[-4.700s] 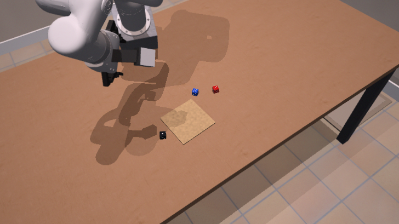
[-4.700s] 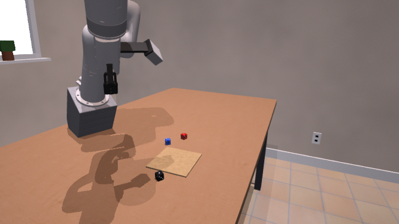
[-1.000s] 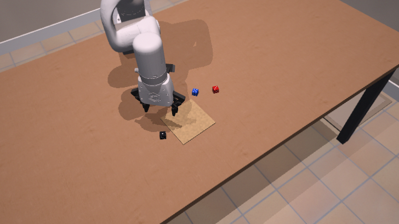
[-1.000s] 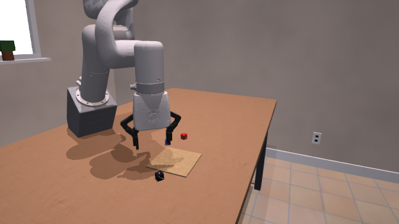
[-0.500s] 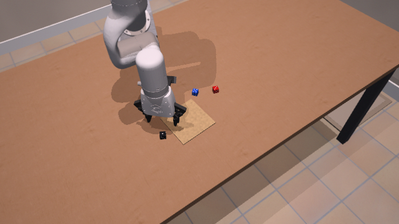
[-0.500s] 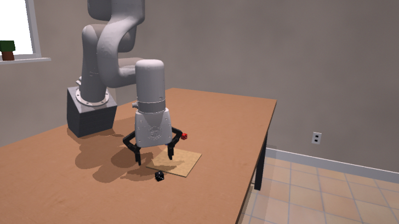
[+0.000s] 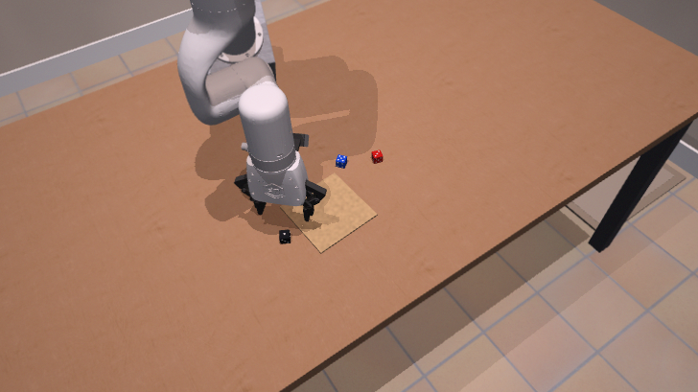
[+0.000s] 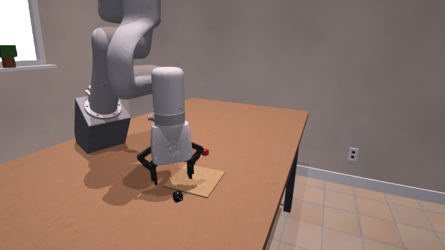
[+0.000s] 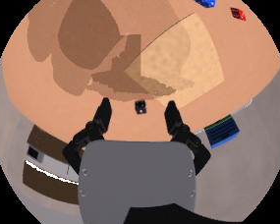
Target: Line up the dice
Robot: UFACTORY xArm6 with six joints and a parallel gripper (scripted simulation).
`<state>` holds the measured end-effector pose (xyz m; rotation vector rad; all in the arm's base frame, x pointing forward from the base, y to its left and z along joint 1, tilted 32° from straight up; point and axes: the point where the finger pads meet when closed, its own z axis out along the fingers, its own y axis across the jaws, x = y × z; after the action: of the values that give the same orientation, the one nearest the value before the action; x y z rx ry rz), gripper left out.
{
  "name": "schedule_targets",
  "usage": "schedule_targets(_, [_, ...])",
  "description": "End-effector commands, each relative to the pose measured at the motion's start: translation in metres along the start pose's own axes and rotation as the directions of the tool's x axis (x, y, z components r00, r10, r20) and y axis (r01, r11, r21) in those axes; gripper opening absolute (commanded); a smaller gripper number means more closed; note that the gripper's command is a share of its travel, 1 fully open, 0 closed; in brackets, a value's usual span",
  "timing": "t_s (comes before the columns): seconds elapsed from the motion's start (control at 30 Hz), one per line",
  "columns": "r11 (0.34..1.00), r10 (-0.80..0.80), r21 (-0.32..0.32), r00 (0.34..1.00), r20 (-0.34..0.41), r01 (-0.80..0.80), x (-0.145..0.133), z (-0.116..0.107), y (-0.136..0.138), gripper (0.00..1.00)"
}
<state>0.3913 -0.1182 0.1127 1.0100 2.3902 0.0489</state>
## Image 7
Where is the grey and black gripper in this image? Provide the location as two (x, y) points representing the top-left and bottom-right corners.
(234, 151), (327, 221)

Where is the tan mat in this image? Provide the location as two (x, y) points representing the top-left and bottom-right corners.
(280, 173), (378, 254)

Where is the blue die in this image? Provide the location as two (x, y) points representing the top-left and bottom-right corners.
(336, 154), (347, 169)

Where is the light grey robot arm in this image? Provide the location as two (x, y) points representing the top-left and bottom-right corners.
(177, 0), (309, 173)

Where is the black die with white pips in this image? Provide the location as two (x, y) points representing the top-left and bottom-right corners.
(279, 230), (291, 244)

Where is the red die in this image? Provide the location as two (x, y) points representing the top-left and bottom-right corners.
(371, 150), (383, 164)

